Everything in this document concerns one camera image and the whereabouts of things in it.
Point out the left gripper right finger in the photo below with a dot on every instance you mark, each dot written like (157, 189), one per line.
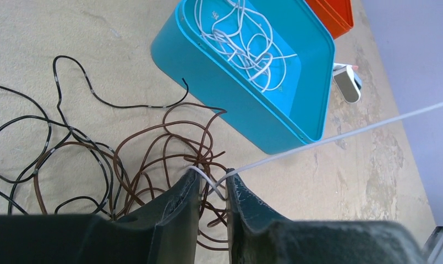
(259, 234)

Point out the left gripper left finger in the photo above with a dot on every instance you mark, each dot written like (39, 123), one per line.
(162, 231)

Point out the light blue square bin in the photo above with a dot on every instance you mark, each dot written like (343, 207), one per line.
(276, 121)

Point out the white blue small clip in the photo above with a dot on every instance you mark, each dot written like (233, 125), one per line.
(347, 81)

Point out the orange square bin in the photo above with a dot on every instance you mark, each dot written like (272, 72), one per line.
(336, 15)

